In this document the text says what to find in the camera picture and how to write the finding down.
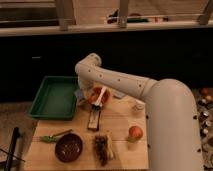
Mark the blue sponge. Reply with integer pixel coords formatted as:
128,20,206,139
74,89,88,106

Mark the dark red bowl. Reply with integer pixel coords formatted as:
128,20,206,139
55,133,83,163

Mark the green plastic tray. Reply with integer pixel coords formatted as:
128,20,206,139
29,76,78,120

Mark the white dish brush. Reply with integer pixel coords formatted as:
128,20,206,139
92,86,107,109

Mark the green toy vegetable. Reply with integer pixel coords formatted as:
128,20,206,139
39,130,72,143

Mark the brown grape bunch toy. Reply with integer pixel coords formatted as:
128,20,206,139
94,135,108,166

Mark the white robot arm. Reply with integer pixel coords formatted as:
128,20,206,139
75,53,204,171

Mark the wooden block with metal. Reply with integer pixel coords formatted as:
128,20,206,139
87,110,100,131

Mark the white wooden railing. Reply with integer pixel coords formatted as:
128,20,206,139
0,0,213,37

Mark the black stand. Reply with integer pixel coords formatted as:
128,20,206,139
0,127,25,171

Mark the orange bowl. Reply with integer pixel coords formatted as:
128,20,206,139
88,87,110,107

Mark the yellow corn toy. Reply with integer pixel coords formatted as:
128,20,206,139
106,131,114,159

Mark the red apple toy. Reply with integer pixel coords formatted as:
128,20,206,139
127,126,143,143

